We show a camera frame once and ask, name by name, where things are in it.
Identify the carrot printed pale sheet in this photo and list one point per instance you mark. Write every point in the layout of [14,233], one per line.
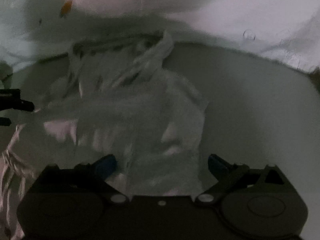
[225,5]

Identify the grey zip hoodie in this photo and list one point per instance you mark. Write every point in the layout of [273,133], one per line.
[140,120]

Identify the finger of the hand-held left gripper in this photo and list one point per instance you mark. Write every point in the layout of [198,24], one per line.
[4,121]
[17,103]

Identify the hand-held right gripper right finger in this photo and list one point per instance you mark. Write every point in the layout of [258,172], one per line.
[218,166]

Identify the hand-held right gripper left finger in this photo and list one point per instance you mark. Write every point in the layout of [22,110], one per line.
[106,166]

